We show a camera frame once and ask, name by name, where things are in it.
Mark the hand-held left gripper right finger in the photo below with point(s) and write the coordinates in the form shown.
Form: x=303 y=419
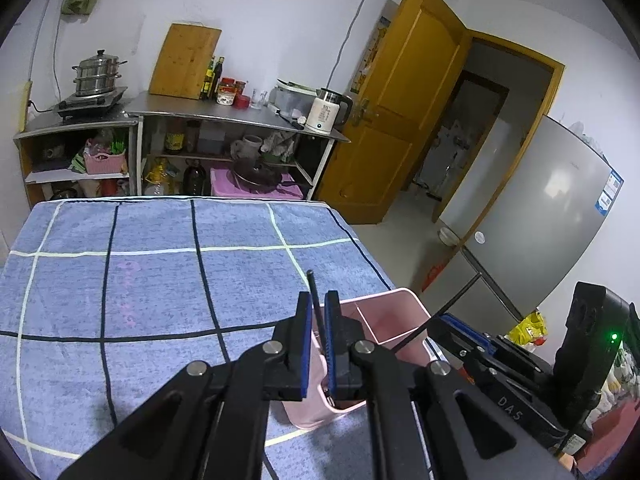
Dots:
x=329 y=345

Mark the dark glass jug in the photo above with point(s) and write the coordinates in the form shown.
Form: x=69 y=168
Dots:
x=194 y=177

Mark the yellow wooden door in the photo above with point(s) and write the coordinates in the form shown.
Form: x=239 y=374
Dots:
x=400 y=110

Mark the red container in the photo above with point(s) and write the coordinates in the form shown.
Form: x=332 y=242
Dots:
x=242 y=102

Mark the black chopstick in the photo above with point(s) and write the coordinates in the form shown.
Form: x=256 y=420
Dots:
x=313 y=300
x=452 y=298

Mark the yellow oil jug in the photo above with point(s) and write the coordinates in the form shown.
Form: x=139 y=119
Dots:
x=157 y=177

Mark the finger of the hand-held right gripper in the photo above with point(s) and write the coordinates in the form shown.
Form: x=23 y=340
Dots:
x=457 y=337

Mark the stainless steel shelf table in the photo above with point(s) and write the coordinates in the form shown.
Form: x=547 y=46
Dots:
x=200 y=109

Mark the black induction cooker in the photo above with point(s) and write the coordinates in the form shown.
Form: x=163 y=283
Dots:
x=85 y=102

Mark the yellow door frame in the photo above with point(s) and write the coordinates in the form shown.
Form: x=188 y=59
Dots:
x=550 y=67

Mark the yellow plastic bag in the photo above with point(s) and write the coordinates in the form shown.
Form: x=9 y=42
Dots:
x=530 y=330

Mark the wall poster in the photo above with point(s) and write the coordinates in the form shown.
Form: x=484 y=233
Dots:
x=370 y=55

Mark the stainless steel steamer pot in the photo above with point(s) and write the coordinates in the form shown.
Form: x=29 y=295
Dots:
x=97 y=75

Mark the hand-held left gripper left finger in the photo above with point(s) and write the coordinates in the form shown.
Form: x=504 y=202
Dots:
x=306 y=350

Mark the blue plaid blanket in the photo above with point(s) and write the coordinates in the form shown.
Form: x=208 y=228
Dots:
x=150 y=285

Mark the grey refrigerator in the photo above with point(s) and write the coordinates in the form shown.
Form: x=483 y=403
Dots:
x=540 y=210

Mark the white kitchen appliance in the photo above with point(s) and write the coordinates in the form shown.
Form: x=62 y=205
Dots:
x=292 y=97

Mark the white electric kettle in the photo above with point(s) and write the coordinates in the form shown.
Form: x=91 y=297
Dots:
x=322 y=115

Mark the white bowl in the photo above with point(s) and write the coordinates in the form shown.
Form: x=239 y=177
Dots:
x=448 y=236

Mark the grey ceramic mug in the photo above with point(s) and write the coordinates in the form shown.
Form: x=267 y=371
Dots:
x=251 y=146

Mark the red lid jar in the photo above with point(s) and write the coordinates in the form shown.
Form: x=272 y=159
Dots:
x=226 y=92

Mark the pink plastic tub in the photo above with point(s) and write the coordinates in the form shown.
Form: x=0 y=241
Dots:
x=222 y=185

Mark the pink plastic utensil holder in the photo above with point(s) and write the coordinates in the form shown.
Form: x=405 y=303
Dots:
x=390 y=320

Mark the dark frying pan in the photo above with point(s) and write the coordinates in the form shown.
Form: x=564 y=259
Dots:
x=257 y=172

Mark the dark sauce bottle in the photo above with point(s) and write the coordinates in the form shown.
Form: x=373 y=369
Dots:
x=219 y=77

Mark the wooden cabinet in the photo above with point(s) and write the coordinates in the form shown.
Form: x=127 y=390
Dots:
x=75 y=125

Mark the wooden cutting board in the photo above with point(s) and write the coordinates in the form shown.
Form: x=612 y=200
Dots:
x=182 y=60

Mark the pink woven basket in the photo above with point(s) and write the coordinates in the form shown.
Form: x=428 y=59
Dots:
x=105 y=162

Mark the clear glass cup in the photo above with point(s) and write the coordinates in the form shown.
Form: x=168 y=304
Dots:
x=256 y=100

